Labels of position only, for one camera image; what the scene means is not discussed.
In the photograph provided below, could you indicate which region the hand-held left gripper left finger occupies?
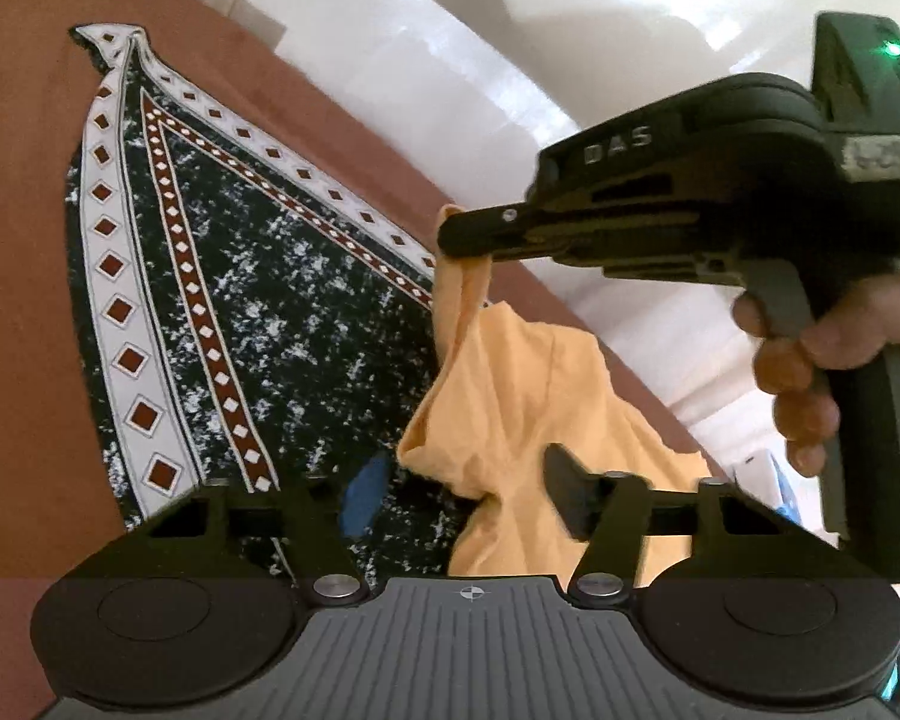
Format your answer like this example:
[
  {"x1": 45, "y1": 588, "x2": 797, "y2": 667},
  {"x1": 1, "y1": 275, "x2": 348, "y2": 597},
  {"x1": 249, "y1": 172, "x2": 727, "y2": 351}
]
[{"x1": 126, "y1": 450, "x2": 392, "y2": 606}]

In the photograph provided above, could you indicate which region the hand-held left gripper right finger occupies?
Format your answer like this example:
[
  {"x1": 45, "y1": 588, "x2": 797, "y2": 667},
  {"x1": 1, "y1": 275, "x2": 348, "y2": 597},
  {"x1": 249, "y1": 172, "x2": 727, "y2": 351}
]
[{"x1": 542, "y1": 444, "x2": 839, "y2": 602}]

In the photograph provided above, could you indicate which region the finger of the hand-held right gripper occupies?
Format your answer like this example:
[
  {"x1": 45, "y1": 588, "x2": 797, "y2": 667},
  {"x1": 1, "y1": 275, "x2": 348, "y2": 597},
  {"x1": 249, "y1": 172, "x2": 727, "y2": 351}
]
[{"x1": 436, "y1": 202, "x2": 572, "y2": 263}]

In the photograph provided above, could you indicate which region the blue white tissue pack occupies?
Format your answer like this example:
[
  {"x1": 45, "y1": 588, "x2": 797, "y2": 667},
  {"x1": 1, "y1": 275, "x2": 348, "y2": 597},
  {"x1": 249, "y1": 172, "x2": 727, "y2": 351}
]
[{"x1": 731, "y1": 448, "x2": 803, "y2": 533}]

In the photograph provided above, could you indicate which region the yellow shirt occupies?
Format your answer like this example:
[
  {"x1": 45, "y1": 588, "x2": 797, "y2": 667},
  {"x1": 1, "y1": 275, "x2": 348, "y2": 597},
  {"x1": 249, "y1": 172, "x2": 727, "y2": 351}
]
[{"x1": 396, "y1": 251, "x2": 728, "y2": 578}]

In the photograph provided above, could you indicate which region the person's right hand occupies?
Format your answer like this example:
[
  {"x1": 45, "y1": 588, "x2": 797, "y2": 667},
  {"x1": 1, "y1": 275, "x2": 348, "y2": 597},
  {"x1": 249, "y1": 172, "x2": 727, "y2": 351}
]
[{"x1": 731, "y1": 268, "x2": 900, "y2": 477}]

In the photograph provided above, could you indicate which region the dark patterned blanket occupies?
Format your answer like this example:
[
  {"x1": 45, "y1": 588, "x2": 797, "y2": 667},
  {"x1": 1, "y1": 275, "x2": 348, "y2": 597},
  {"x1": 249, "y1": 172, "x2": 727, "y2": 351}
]
[{"x1": 64, "y1": 21, "x2": 496, "y2": 578}]

